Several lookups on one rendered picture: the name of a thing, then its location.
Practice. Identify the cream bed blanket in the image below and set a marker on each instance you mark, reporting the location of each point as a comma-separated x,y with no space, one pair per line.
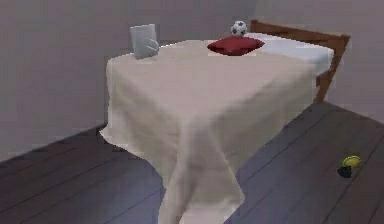
206,110

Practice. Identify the red pillow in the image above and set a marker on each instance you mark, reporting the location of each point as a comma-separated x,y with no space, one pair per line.
235,45

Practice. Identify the grey open laptop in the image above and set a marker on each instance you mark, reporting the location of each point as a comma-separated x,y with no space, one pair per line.
144,41

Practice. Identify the black and white football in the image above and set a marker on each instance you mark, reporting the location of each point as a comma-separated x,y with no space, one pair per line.
239,28

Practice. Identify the brown wooden bed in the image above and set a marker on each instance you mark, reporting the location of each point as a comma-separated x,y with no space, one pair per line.
328,45

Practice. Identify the yellow and black small object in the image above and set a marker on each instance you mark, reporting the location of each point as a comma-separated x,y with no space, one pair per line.
350,165

